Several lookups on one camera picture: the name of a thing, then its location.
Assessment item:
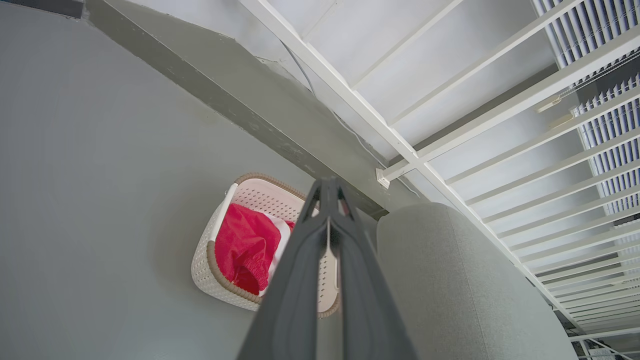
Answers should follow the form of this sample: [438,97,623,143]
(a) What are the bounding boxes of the white window blinds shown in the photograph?
[531,0,640,261]

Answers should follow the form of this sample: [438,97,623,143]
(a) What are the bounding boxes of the red and white garment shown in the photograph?
[214,202,297,297]

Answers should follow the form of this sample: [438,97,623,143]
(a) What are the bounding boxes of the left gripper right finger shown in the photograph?
[328,179,417,360]

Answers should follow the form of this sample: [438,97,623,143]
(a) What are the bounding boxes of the white perforated laundry basket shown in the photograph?
[191,172,342,320]

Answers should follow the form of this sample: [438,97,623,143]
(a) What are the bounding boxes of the light grey floor cable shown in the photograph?
[279,40,422,199]

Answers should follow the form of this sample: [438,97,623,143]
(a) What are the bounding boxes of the white railing fence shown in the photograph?
[239,0,640,360]

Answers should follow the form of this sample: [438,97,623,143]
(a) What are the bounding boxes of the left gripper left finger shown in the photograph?
[237,179,330,360]

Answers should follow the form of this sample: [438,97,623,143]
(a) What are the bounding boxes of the grey fabric sofa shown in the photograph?
[376,202,579,360]

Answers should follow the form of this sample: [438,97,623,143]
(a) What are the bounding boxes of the black baseboard strip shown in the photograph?
[0,0,85,19]

